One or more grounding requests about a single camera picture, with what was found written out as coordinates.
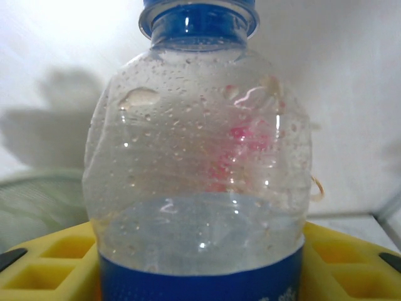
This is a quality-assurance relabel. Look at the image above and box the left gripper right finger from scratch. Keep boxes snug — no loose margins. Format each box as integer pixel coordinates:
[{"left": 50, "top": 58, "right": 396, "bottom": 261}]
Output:
[{"left": 297, "top": 221, "right": 401, "bottom": 301}]

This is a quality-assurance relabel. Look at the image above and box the green plastic bin liner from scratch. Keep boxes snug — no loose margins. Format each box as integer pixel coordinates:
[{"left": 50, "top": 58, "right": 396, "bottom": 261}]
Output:
[{"left": 0, "top": 167, "right": 93, "bottom": 255}]

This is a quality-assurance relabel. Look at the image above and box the gold wire glass rack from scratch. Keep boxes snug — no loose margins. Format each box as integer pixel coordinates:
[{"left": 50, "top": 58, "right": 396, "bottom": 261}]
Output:
[{"left": 308, "top": 174, "right": 326, "bottom": 204}]

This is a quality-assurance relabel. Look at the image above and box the grey mesh waste bin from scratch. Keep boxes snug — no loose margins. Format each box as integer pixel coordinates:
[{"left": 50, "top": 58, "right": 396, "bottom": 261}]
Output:
[{"left": 0, "top": 175, "right": 93, "bottom": 253}]

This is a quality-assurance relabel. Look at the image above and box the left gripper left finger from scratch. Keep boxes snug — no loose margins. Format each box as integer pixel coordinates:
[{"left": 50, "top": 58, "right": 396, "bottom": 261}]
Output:
[{"left": 0, "top": 221, "right": 103, "bottom": 301}]

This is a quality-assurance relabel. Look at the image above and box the clear bottle dark blue label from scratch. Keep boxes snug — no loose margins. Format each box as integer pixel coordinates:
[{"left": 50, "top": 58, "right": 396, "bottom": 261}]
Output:
[{"left": 81, "top": 0, "right": 314, "bottom": 301}]

